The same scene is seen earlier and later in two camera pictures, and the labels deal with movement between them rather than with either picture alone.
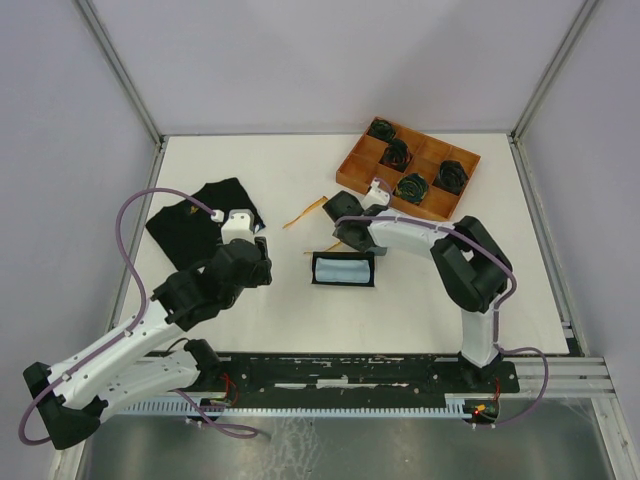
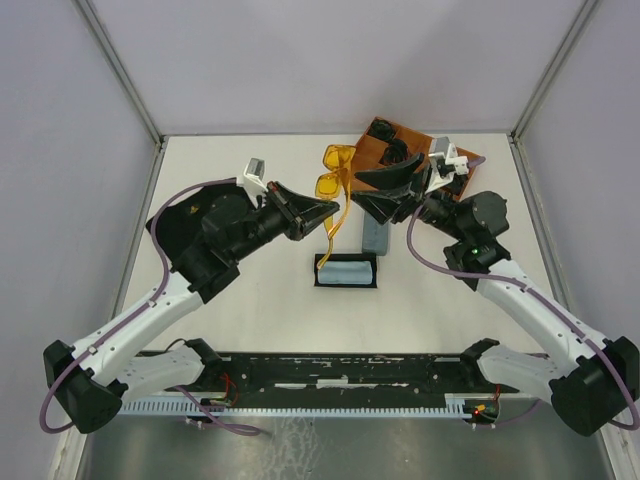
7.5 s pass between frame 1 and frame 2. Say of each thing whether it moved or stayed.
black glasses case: stayed
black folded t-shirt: stayed
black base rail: stayed
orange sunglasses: moved
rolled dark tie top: stayed
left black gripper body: moved
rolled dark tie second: stayed
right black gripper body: moved
